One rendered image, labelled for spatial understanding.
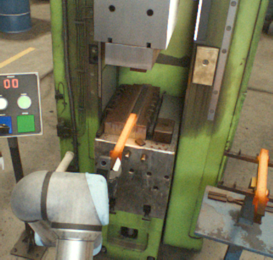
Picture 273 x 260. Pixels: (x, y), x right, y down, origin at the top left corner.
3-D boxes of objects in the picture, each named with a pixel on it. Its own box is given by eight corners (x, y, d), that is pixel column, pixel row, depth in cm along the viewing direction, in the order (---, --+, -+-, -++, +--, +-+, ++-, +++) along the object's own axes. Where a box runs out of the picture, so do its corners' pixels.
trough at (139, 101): (136, 126, 152) (136, 123, 152) (124, 124, 153) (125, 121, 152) (152, 86, 187) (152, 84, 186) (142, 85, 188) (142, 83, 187)
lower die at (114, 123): (145, 140, 155) (146, 125, 151) (104, 133, 158) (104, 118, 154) (159, 99, 190) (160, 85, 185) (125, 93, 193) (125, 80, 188)
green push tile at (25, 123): (35, 131, 146) (34, 114, 145) (17, 133, 144) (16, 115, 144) (35, 131, 147) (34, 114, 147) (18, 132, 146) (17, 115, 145)
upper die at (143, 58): (151, 70, 136) (153, 48, 131) (105, 64, 139) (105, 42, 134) (165, 39, 171) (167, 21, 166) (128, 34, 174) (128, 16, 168)
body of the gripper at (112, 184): (99, 182, 127) (88, 205, 116) (99, 165, 122) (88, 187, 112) (118, 187, 125) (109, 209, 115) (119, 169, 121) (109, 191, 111)
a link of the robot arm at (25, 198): (-13, 207, 69) (36, 254, 110) (37, 210, 69) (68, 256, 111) (0, 158, 76) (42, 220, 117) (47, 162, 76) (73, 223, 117)
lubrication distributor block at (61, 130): (67, 143, 181) (66, 122, 173) (56, 141, 182) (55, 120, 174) (69, 139, 184) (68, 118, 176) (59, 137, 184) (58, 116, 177)
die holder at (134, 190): (164, 220, 173) (174, 153, 148) (94, 205, 178) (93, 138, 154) (176, 155, 219) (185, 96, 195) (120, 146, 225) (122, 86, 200)
